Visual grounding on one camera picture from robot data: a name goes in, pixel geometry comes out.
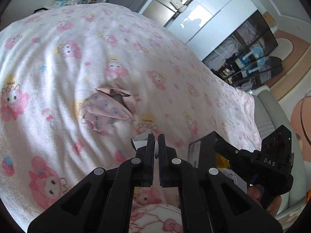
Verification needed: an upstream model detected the pink cartoon print blanket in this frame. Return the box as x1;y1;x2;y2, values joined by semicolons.
1;3;261;230

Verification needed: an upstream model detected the black glass display cabinet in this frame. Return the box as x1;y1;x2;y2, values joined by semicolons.
202;11;283;91

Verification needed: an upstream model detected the pink patterned cloth garment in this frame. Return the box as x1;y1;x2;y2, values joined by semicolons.
80;88;135;134

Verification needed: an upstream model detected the white smart watch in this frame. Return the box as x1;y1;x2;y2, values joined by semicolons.
131;131;159;159

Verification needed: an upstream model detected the green yellow corn snack bag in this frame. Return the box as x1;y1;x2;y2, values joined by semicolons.
215;154;230;169

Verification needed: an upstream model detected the black cardboard storage box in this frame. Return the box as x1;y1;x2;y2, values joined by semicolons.
187;131;247;193

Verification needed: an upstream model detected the white wardrobe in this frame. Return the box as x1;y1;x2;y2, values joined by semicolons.
141;0;258;60

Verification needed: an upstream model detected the round pink wall decoration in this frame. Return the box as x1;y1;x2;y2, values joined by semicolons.
290;96;310;153

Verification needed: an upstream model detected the person's right hand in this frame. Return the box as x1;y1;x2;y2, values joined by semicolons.
247;186;282;217

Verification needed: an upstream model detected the grey padded headboard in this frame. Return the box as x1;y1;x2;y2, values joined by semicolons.
252;86;307;219

